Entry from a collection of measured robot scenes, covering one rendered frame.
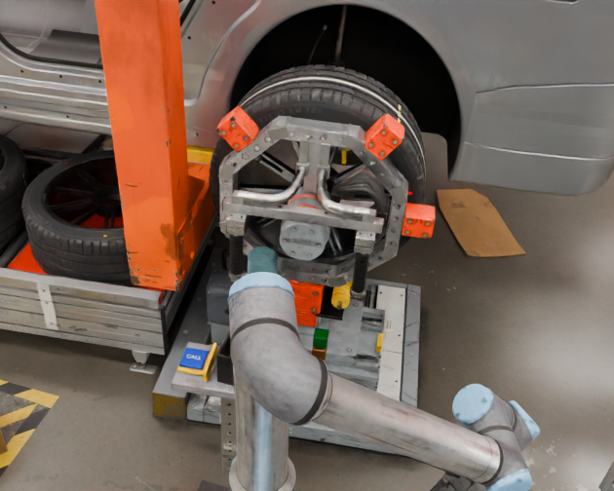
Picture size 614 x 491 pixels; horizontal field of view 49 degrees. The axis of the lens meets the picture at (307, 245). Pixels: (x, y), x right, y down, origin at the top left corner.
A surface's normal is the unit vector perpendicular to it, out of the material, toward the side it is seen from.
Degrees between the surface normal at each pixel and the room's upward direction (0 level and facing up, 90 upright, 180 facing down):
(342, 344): 0
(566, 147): 90
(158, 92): 90
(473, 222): 1
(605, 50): 90
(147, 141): 90
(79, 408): 0
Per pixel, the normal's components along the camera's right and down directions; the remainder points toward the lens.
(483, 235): 0.08, -0.80
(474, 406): -0.68, -0.57
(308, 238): -0.15, 0.60
